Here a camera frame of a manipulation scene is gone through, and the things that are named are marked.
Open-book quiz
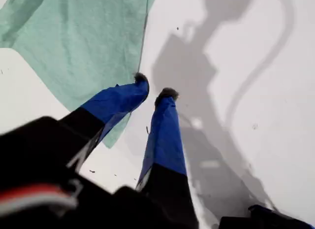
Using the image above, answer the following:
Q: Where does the pale green T-shirt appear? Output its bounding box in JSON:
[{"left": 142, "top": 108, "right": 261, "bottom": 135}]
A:
[{"left": 0, "top": 0, "right": 158, "bottom": 149}]

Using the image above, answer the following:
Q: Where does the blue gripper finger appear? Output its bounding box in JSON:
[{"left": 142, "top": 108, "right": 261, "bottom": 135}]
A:
[
  {"left": 135, "top": 87, "right": 195, "bottom": 205},
  {"left": 59, "top": 71, "right": 150, "bottom": 165}
]

